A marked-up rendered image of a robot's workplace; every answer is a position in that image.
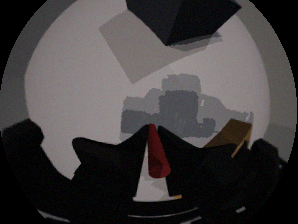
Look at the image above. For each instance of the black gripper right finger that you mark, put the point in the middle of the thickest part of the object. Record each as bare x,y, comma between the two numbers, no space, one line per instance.
185,160

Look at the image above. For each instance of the red peg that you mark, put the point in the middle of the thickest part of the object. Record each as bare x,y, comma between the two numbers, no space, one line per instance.
158,166

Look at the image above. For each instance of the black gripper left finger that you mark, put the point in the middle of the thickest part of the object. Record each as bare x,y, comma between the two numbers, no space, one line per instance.
126,157

